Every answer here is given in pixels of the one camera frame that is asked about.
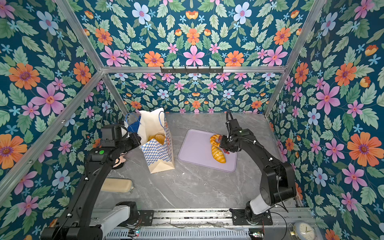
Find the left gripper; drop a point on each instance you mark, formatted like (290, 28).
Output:
(136, 140)

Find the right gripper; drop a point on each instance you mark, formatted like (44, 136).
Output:
(223, 143)

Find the blue checkered paper bag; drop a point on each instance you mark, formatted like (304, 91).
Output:
(159, 158)

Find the round sugared bread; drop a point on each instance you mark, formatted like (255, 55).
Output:
(160, 138)

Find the lilac plastic tray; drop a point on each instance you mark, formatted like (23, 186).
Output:
(196, 149)

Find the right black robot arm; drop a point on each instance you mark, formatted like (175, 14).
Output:
(277, 180)

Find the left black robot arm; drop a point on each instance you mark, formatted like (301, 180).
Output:
(75, 223)

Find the beige long bread loaf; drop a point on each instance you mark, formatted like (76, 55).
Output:
(113, 185)

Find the plush doll pink shirt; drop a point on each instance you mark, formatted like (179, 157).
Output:
(120, 159)

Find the alarm clock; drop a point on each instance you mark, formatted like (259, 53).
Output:
(302, 231)

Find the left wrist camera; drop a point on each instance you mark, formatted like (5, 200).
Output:
(110, 135)

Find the black hook rail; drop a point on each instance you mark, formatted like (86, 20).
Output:
(192, 70)

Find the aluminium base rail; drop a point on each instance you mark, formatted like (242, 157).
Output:
(218, 218)

